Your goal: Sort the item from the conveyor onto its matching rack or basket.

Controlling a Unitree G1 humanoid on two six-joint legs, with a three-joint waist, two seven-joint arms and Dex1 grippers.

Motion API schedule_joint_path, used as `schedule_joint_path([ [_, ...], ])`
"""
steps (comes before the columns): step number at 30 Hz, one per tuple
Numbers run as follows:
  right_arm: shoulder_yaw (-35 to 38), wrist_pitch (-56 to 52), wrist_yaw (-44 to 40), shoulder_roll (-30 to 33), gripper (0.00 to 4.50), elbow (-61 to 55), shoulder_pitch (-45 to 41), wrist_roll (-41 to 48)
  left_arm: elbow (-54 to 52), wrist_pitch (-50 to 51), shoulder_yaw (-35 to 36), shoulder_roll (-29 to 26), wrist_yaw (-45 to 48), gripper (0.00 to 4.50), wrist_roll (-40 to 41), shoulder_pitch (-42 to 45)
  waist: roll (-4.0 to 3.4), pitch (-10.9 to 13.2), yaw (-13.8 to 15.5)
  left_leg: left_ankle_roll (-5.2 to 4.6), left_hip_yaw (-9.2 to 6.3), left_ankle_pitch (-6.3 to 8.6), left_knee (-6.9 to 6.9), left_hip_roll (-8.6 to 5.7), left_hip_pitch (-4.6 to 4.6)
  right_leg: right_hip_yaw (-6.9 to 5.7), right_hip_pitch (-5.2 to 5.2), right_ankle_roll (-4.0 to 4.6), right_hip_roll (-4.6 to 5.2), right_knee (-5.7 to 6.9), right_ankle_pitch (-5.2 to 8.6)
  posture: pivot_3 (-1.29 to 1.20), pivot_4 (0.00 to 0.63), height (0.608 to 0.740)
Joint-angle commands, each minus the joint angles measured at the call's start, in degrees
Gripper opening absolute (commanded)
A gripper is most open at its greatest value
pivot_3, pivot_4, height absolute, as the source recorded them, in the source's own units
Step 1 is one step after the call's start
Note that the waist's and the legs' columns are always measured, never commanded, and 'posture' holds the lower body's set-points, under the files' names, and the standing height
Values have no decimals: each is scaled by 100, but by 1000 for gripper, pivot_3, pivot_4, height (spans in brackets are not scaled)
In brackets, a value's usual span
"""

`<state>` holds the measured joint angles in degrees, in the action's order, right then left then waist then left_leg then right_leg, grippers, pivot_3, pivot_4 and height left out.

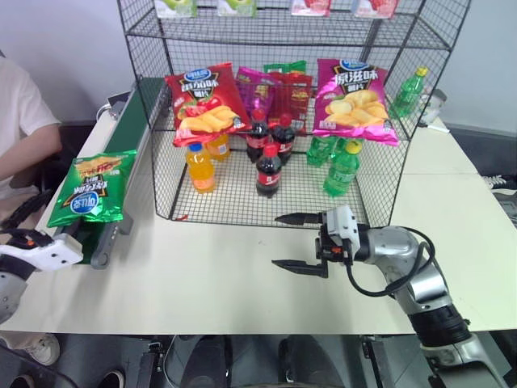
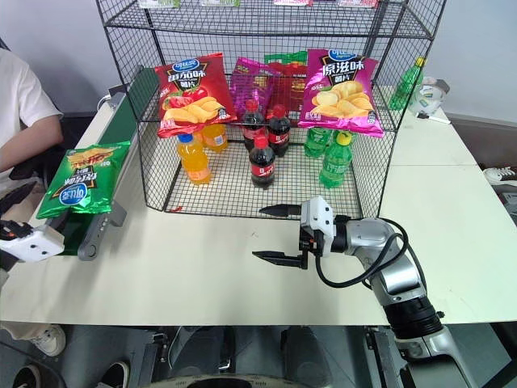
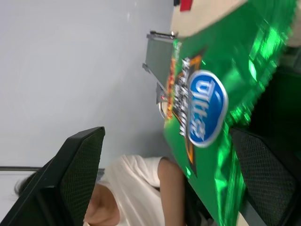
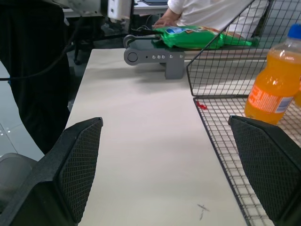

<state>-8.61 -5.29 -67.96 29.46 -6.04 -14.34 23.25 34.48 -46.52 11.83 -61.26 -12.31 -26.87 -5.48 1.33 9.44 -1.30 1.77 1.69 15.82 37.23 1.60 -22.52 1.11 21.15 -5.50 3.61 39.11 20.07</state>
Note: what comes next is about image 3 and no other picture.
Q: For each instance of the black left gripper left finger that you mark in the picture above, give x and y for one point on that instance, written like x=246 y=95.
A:
x=70 y=171

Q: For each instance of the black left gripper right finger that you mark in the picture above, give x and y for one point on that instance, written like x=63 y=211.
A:
x=270 y=174

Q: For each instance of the green snack chip bag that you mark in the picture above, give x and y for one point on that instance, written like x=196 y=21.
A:
x=225 y=94

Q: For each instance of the person in white t-shirt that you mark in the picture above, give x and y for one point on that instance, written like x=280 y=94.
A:
x=138 y=188

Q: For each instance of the red box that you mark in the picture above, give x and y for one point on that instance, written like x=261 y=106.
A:
x=186 y=4

